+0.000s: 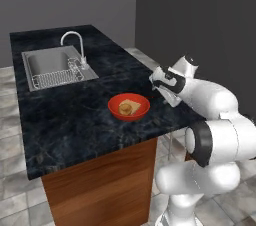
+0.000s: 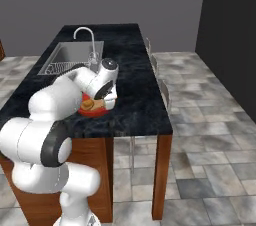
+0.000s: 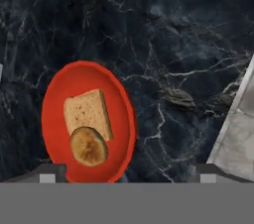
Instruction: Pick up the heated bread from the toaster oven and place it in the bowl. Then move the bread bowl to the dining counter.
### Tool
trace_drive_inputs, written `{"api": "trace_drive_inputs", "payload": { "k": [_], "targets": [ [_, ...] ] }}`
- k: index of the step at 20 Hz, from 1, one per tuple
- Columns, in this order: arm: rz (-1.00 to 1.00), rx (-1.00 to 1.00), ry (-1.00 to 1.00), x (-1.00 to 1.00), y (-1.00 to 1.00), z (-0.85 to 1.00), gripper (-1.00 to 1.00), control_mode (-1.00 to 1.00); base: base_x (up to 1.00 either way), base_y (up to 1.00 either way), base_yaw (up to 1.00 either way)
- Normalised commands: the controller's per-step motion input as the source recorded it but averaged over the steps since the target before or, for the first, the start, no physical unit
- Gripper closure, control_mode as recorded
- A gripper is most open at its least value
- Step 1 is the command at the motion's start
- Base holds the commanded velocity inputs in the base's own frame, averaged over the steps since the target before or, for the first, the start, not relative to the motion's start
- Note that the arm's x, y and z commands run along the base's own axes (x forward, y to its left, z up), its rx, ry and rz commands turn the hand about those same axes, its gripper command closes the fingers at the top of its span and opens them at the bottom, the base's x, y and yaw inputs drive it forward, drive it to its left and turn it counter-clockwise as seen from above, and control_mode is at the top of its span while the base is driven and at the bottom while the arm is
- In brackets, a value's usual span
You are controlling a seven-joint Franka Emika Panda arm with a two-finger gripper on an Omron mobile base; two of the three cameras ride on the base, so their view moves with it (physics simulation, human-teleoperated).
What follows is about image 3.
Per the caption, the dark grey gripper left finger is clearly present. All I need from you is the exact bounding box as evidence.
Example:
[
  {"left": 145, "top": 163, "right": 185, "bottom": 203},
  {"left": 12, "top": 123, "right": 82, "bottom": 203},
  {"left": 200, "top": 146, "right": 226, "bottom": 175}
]
[{"left": 5, "top": 163, "right": 68, "bottom": 184}]

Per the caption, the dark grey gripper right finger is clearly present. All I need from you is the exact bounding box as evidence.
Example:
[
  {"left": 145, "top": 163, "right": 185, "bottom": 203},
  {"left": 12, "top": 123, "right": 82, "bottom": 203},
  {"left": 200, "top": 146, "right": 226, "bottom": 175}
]
[{"left": 195, "top": 163, "right": 253, "bottom": 184}]

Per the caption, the round brown bread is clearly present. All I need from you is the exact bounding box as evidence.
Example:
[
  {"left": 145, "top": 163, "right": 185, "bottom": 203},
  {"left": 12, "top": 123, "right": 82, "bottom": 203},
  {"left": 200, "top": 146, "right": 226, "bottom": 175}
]
[{"left": 68, "top": 126, "right": 109, "bottom": 168}]

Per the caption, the square bread slice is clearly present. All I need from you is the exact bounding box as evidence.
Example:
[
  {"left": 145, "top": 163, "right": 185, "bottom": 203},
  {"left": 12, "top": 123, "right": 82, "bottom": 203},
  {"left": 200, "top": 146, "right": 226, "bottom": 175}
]
[{"left": 63, "top": 88, "right": 114, "bottom": 142}]

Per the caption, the red bowl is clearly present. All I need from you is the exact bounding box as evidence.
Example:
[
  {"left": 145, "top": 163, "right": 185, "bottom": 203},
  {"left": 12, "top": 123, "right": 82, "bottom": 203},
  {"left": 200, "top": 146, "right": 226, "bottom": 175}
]
[{"left": 41, "top": 59, "right": 137, "bottom": 184}]

